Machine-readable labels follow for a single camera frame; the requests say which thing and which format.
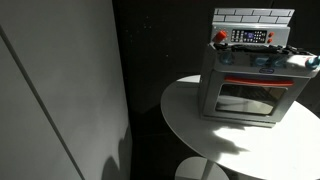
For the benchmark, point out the small red stove button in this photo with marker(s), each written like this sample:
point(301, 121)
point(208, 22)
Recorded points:
point(269, 40)
point(271, 34)

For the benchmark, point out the gray toy stove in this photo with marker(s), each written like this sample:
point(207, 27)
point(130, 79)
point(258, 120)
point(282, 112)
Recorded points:
point(210, 96)

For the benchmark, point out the blue stove knob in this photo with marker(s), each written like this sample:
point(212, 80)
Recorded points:
point(261, 61)
point(313, 62)
point(226, 59)

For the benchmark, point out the large red stove knob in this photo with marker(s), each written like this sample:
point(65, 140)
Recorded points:
point(220, 36)

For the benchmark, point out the black stove keypad panel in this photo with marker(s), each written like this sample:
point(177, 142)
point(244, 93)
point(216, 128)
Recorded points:
point(249, 36)

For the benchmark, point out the gray oven door with window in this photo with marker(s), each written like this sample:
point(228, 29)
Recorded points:
point(250, 96)

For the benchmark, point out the round white table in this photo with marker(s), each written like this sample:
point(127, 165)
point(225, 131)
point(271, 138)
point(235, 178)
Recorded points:
point(283, 150)

